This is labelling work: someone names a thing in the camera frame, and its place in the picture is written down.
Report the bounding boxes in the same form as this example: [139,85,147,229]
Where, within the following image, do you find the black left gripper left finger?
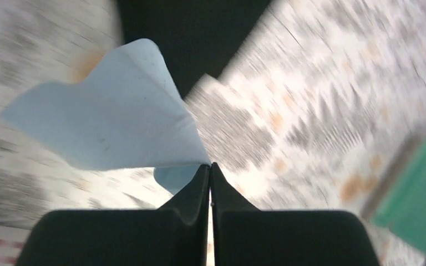
[16,165,210,266]

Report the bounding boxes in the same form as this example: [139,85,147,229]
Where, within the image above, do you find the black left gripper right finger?
[210,163,379,266]

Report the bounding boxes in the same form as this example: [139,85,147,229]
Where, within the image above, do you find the black garment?
[115,0,271,98]

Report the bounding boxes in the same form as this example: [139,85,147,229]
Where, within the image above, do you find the light blue cleaning cloth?
[0,39,211,192]

